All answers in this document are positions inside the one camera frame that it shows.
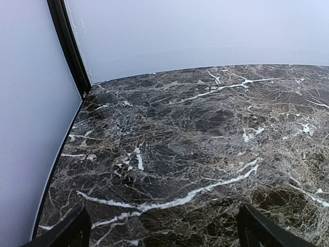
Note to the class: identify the black left corner post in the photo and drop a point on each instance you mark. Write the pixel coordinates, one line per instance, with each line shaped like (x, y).
(69, 46)

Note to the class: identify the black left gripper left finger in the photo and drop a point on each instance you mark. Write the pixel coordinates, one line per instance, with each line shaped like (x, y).
(74, 230)

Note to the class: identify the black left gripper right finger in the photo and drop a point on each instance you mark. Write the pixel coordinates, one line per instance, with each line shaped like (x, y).
(255, 229)

